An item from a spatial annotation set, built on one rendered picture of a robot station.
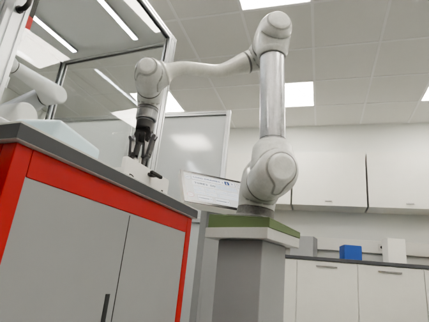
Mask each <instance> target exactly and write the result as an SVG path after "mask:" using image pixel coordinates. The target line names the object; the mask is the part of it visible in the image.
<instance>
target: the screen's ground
mask: <svg viewBox="0 0 429 322"><path fill-rule="evenodd" d="M185 174H187V175H191V174H193V173H189V172H184V175H185ZM194 175H198V174H194ZM198 176H202V175H198ZM204 177H208V176H204ZM208 178H212V177H208ZM213 179H217V180H221V179H218V178H213ZM184 180H185V185H186V193H187V191H188V192H194V189H193V185H196V186H200V187H206V188H210V185H209V184H210V182H206V181H200V180H194V179H191V180H189V179H186V178H185V179H184ZM223 181H227V180H223ZM229 182H233V181H229ZM233 183H234V184H235V187H230V188H236V190H237V193H236V192H232V193H236V194H238V195H239V188H240V183H236V182H233ZM211 184H215V183H211ZM215 185H219V184H215ZM221 186H224V187H229V186H225V185H221ZM212 189H216V188H212ZM216 190H220V189H216ZM222 191H226V190H222ZM226 192H230V191H226ZM197 195H201V194H194V196H195V197H190V196H188V195H187V198H188V199H191V200H195V201H201V200H198V196H197ZM202 196H208V195H202ZM208 197H211V196H208ZM212 198H213V204H219V203H216V201H215V198H218V197H212ZM219 199H221V198H219ZM225 200H228V199H225ZM229 201H230V205H231V206H230V205H226V204H220V205H224V206H230V207H235V208H237V206H238V201H232V200H229ZM202 202H206V203H212V202H208V201H202Z"/></svg>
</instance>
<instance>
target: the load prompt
mask: <svg viewBox="0 0 429 322"><path fill-rule="evenodd" d="M191 177H192V179H194V180H200V181H206V182H210V183H215V184H219V185H225V186H229V187H235V184H234V183H233V182H229V181H223V180H217V179H213V178H208V177H204V176H198V175H194V174H191Z"/></svg>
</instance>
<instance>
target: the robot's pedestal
mask: <svg viewBox="0 0 429 322"><path fill-rule="evenodd" d="M205 237H206V238H210V239H213V240H218V241H219V244H218V257H217V265H216V278H215V286H214V300H213V313H212V321H211V322H283V306H284V285H285V248H297V249H298V248H299V238H296V237H293V236H291V235H288V234H285V233H282V232H279V231H277V230H274V229H271V228H269V227H207V228H206V233H205Z"/></svg>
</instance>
